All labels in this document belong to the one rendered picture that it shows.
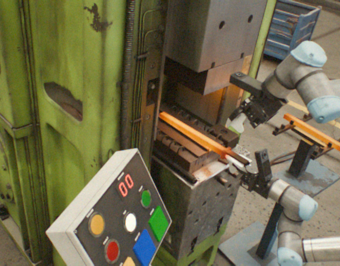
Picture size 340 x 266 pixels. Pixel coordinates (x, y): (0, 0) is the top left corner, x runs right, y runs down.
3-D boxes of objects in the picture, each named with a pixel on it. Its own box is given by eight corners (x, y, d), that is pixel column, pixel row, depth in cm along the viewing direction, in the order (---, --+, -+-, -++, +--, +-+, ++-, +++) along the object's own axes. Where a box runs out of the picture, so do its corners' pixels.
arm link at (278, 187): (281, 190, 120) (293, 180, 125) (270, 183, 123) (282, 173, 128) (275, 206, 124) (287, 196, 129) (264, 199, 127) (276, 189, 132)
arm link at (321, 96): (365, 103, 84) (340, 66, 88) (331, 110, 79) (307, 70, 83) (341, 121, 90) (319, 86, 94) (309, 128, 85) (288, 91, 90)
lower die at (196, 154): (220, 157, 152) (223, 140, 148) (187, 175, 140) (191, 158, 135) (153, 113, 175) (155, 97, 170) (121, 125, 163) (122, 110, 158)
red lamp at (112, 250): (123, 255, 89) (124, 244, 87) (108, 266, 86) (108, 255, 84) (115, 247, 91) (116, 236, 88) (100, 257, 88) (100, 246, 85)
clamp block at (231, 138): (236, 146, 160) (240, 134, 156) (225, 153, 155) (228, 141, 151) (216, 134, 166) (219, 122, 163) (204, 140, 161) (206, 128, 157)
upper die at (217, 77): (238, 81, 132) (244, 57, 127) (203, 95, 120) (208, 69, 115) (161, 43, 155) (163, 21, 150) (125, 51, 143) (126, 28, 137)
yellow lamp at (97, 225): (108, 229, 86) (109, 217, 83) (92, 239, 83) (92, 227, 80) (101, 221, 87) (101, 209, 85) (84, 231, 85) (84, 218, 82)
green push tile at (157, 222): (169, 224, 110) (159, 205, 107) (160, 242, 105) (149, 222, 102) (164, 224, 111) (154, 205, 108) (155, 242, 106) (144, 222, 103)
